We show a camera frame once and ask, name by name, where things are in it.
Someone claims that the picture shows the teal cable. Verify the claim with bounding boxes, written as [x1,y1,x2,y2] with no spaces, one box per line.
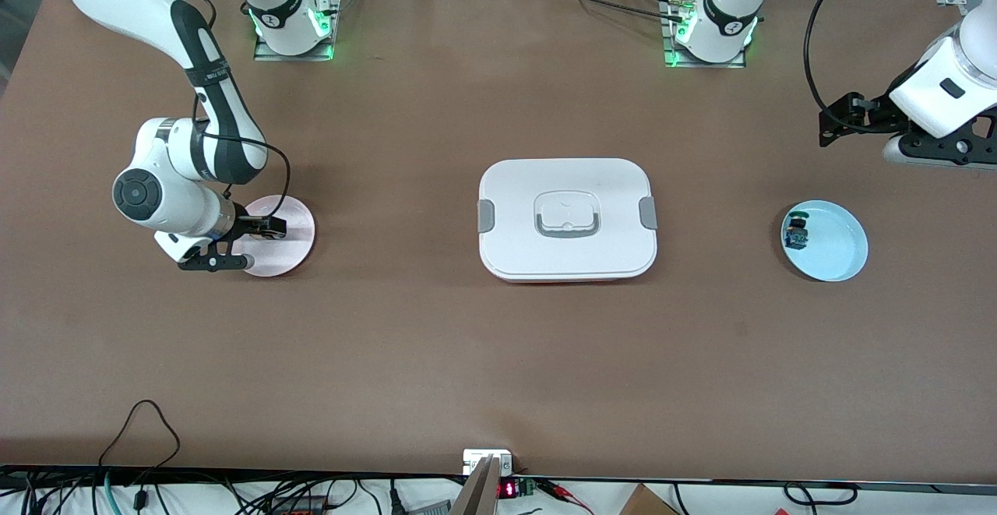
[92,472,119,515]

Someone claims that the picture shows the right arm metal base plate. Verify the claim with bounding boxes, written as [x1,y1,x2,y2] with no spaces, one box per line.
[253,0,342,62]

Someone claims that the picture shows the looped black cable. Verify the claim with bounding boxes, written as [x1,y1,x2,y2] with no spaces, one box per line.
[97,400,181,471]

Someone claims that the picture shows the red clip leads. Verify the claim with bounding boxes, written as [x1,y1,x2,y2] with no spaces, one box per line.
[537,478,594,515]

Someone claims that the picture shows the small white electronics box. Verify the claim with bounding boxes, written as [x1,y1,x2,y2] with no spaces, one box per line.
[463,449,515,475]

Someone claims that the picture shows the grey metal bar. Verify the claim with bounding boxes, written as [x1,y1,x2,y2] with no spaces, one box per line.
[450,455,501,515]

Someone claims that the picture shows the pink round plate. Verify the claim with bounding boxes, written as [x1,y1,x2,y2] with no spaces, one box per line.
[234,196,316,278]

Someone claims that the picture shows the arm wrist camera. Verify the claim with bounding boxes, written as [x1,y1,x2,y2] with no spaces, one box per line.
[883,132,997,171]
[178,249,256,273]

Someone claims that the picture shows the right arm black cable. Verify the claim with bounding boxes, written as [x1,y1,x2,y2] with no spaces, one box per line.
[167,0,293,200]

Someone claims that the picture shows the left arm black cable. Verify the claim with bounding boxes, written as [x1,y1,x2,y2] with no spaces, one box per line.
[804,0,865,115]

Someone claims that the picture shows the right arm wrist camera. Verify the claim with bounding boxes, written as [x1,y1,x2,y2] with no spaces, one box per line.
[178,249,256,273]

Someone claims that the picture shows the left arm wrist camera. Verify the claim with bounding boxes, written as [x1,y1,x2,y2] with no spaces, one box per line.
[883,132,997,171]

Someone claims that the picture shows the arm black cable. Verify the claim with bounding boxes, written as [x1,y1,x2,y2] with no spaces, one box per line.
[167,0,293,200]
[804,0,865,115]

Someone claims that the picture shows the flat black cable loop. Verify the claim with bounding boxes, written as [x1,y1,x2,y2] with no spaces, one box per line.
[783,482,859,506]

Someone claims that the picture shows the green push button switch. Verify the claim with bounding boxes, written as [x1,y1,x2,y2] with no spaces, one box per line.
[784,211,811,251]

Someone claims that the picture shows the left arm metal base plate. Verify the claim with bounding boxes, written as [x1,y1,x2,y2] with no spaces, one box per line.
[664,0,749,69]

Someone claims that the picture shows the white lidded storage box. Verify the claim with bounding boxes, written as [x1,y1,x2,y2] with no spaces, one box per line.
[477,158,659,284]

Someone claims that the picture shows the light blue round plate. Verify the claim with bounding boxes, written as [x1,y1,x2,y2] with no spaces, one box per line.
[781,200,869,282]

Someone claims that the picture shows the brown cardboard piece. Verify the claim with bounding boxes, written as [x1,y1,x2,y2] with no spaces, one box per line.
[619,484,680,515]

